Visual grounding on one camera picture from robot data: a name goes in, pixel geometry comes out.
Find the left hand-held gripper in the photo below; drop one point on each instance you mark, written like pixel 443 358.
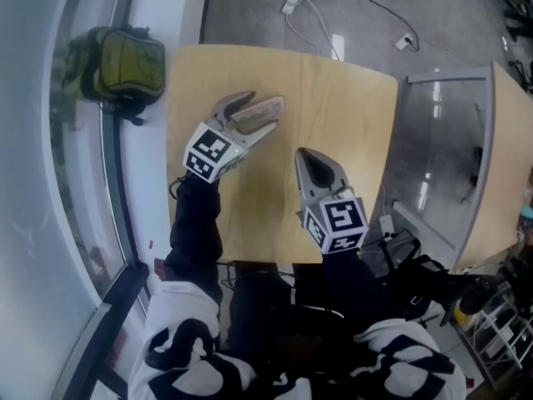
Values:
pixel 208 146

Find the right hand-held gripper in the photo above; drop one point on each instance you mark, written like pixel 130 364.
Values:
pixel 339 219

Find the thin cardboard sheet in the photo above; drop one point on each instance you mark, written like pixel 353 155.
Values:
pixel 260 111

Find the person's right forearm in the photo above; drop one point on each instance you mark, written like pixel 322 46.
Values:
pixel 354 273

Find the person's left forearm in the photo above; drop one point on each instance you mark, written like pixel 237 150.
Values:
pixel 195 223

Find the white power adapter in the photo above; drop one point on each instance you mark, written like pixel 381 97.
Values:
pixel 386 224

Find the green backpack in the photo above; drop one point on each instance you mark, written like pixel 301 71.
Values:
pixel 125 61

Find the white power strip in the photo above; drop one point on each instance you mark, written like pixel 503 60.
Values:
pixel 291 1
pixel 403 42

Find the person's black trousers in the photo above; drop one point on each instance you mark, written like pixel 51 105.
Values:
pixel 266 306

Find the black equipment bag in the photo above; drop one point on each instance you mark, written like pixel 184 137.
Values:
pixel 420 277

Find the small red scrap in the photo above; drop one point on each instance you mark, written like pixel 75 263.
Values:
pixel 150 244

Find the large red scrap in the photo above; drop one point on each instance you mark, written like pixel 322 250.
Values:
pixel 159 268

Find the person's black white patterned top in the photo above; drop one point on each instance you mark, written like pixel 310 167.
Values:
pixel 179 306

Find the teal object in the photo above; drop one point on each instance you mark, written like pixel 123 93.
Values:
pixel 528 214

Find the wooden table with grey frame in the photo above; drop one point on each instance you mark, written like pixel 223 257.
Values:
pixel 512 140

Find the dark window frame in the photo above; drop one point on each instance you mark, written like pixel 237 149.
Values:
pixel 125 286

